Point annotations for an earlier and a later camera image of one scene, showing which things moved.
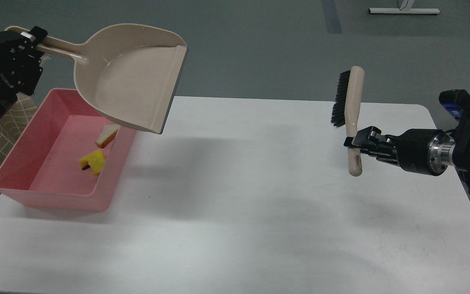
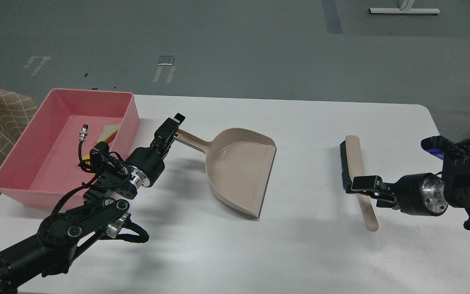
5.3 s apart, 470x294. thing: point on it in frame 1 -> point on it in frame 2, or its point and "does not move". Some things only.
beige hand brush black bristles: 348,101 -> 351,166
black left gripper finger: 5,48 -> 163,136
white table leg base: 405,8 does not move
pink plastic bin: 42,168 does not move
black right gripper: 430,152 -> 424,194
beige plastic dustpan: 129,74 -> 238,162
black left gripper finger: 34,58 -> 179,117
